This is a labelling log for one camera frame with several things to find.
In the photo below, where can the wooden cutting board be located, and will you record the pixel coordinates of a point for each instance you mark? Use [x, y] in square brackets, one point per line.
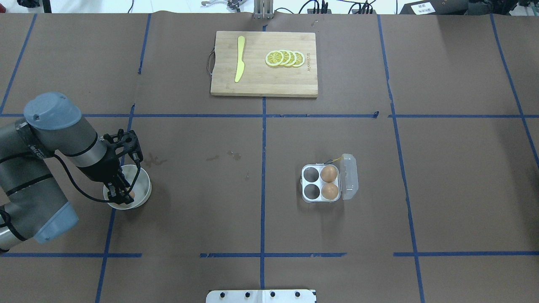
[259, 79]

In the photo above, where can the yellow plastic knife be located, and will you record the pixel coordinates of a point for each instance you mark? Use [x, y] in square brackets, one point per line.
[240, 63]

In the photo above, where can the clear plastic egg carton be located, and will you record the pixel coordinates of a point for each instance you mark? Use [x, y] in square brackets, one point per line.
[347, 179]

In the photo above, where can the aluminium frame post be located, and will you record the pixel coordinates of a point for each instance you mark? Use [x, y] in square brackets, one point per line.
[263, 9]

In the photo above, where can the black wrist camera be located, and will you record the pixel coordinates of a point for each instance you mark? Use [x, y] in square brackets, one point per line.
[122, 143]

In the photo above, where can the brown egg in carton far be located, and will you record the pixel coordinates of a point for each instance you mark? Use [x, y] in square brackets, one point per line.
[329, 173]

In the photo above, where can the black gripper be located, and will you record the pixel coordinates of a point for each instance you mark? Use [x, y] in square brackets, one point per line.
[102, 167]

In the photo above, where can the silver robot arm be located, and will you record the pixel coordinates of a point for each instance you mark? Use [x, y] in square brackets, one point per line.
[51, 125]

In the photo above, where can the brown egg in carton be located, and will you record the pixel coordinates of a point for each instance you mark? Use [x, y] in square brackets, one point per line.
[330, 191]
[329, 173]

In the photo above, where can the brown paper table cover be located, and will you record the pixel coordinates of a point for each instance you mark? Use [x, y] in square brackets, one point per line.
[441, 113]

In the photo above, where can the brown egg in carton near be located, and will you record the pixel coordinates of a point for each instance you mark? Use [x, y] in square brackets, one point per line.
[330, 191]

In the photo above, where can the white round bowl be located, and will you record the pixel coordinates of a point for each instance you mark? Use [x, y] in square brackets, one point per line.
[142, 187]

